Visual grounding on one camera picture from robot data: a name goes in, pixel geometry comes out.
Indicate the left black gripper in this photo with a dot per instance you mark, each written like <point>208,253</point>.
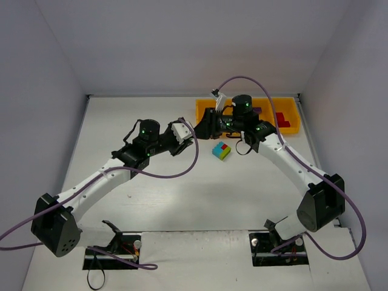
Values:
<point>176,145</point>

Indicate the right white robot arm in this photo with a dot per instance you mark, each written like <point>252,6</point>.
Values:
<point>322,201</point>

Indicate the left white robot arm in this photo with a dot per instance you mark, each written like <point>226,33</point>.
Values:
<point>56,218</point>

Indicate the yellow divided container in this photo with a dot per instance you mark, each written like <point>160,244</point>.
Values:
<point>285,105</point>

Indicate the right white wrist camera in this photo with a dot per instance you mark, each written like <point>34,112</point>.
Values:
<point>219,98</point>

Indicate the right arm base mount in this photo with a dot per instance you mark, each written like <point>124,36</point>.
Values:
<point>265,252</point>

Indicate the small red lego brick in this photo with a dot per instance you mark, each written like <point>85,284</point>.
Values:
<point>280,117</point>

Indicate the cupcake purple lego piece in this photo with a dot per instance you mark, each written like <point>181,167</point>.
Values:
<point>257,110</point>

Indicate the red two-by-four lego brick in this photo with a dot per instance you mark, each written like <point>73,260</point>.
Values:
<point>283,123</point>

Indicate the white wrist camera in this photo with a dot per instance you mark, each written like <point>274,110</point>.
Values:
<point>219,98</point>
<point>182,131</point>

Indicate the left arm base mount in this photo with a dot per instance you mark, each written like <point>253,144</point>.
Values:
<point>125,245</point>

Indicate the multicolor lego block assembly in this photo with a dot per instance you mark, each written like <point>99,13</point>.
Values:
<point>221,151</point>

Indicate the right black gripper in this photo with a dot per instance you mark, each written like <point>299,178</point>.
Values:
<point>212,123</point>

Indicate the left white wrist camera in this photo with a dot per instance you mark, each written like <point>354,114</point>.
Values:
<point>182,131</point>

